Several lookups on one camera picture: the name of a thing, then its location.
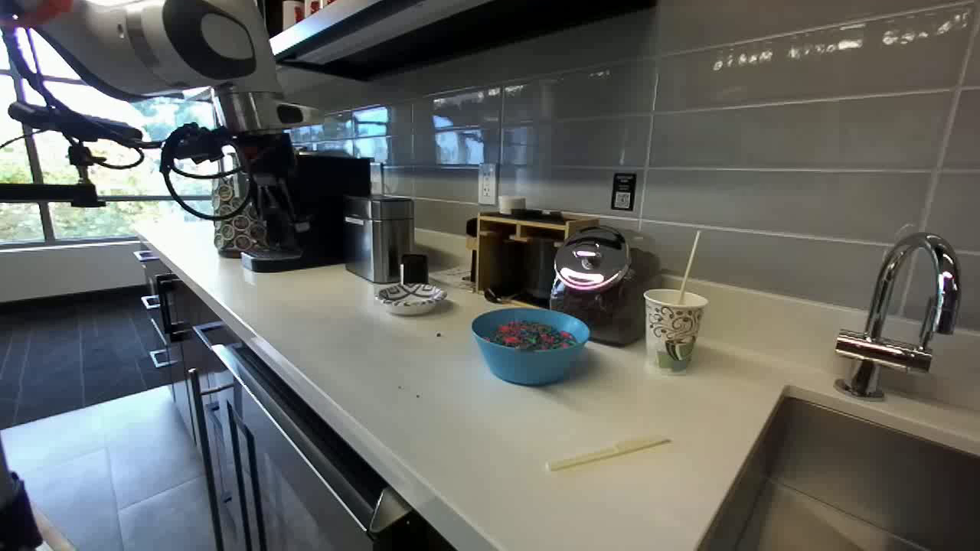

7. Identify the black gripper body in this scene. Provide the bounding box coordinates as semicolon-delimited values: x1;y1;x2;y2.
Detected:
219;132;296;218

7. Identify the wooden stirrer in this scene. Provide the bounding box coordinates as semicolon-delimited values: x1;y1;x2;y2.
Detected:
541;437;670;473
677;225;704;307

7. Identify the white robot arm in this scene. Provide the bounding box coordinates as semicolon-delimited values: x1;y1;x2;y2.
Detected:
0;0;296;219

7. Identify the black coffee machine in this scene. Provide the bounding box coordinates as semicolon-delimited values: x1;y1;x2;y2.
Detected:
241;152;369;273

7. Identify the small black cup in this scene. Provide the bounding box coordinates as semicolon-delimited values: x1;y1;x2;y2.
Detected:
398;255;429;285

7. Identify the wooden stirrer on counter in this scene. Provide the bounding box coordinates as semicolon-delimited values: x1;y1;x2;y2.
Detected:
541;437;670;473

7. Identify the patterned paper coffee cup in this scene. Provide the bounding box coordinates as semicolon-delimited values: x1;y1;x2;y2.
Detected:
642;288;706;370

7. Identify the patterned jar behind machine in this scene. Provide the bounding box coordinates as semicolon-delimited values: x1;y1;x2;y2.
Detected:
210;175;250;257

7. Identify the dark upper cabinet shelf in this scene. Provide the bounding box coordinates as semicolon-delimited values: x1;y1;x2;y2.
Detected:
271;0;654;79

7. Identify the steel canister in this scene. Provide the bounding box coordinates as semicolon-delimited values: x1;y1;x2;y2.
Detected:
345;195;413;285

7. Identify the grey drawer cabinet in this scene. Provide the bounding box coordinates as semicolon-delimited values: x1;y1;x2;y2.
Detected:
132;240;222;441

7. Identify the small white dish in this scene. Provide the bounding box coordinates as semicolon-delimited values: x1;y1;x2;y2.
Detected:
372;285;448;319

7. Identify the wooden organizer box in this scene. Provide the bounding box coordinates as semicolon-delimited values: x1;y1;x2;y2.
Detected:
474;211;592;307

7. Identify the blue bowl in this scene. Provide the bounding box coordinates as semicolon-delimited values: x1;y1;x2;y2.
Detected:
472;309;592;385

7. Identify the chrome faucet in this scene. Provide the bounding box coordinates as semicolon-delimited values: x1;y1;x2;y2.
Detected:
833;228;965;399

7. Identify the stainless steel sink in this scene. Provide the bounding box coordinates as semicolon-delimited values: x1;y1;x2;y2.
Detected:
699;397;980;551

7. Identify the black tripod camera mount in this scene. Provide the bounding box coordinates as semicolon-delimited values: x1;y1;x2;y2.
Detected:
0;102;146;211

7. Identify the dishwasher with steel handle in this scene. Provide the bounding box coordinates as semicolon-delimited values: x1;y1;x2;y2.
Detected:
197;320;453;551

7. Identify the wall power outlet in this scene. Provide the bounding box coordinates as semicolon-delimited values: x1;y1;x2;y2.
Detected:
609;172;637;211

